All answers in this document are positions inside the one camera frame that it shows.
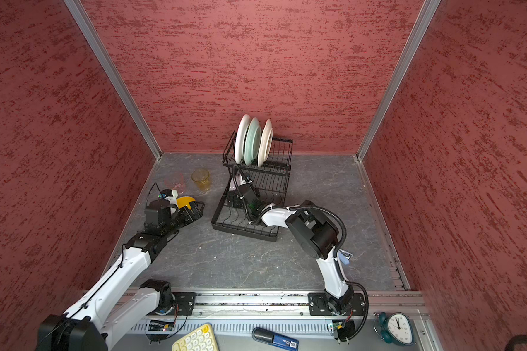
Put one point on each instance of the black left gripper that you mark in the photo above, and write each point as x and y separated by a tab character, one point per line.
197	213

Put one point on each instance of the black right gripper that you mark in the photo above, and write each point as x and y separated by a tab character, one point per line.
232	194

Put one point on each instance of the yellow bowl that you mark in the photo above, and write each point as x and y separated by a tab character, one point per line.
185	202

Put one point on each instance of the amber glass cup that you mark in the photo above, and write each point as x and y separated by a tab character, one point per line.
202	179

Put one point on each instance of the white plate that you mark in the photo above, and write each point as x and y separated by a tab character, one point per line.
240	139

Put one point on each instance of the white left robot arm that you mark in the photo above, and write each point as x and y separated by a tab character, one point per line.
95	321

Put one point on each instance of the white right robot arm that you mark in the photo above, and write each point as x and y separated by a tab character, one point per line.
318	231

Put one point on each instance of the black metal dish rack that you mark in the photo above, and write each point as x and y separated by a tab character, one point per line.
271	180

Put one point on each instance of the cream plate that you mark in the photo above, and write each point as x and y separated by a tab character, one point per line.
266	142

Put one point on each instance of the mint green plate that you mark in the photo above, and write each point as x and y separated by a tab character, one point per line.
252	142

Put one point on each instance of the yellow keypad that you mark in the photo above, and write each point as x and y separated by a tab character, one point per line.
200	339

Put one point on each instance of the blue black marker tool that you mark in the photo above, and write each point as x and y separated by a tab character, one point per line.
275	339

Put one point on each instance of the teal analog clock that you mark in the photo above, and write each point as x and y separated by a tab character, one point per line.
394	328

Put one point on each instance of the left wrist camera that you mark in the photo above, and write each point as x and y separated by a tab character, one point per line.
162	211

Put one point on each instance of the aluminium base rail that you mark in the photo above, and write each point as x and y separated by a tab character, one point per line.
289	304

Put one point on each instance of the aluminium left corner post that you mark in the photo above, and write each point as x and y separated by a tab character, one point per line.
86	27

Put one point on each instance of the aluminium corner post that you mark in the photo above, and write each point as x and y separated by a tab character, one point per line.
86	27
425	16

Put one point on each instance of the aluminium right corner post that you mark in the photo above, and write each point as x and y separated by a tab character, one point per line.
425	16

